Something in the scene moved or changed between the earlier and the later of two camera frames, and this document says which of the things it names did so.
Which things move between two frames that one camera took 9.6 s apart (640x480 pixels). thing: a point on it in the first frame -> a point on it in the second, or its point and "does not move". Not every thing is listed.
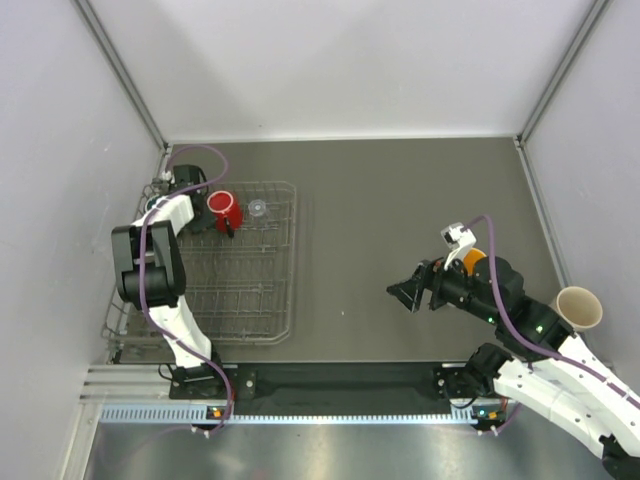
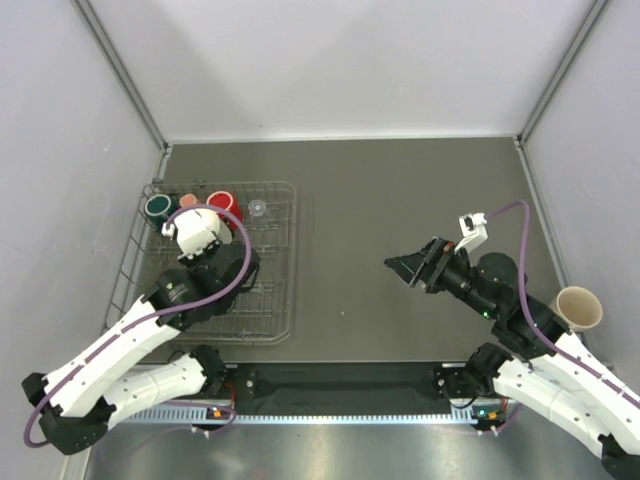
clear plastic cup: (257, 207) does not move
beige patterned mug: (578, 307) does not move
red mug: (225, 207) does not move
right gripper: (429, 274) -> (408, 266)
